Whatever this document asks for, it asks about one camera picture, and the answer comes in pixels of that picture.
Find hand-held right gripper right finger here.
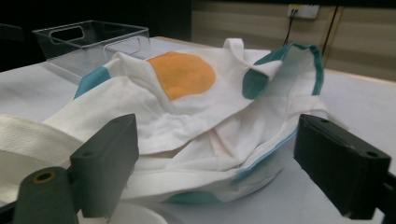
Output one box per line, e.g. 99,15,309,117
292,113,396,224

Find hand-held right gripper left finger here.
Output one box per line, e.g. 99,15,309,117
12,113,140,224

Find white wall power socket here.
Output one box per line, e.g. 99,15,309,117
287,4,320,20

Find black power cable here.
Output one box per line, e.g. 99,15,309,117
282,8,297,47

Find clear plastic storage bin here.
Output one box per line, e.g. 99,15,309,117
32,20,152,85

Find white canvas tote bag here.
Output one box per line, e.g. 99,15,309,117
0,37,348,224

